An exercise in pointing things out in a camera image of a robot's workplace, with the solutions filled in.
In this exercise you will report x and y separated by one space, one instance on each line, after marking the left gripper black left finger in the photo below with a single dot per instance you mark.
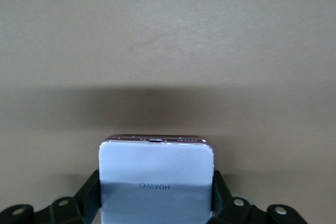
65 213

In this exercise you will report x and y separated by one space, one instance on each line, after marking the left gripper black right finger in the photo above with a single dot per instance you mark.
236 213

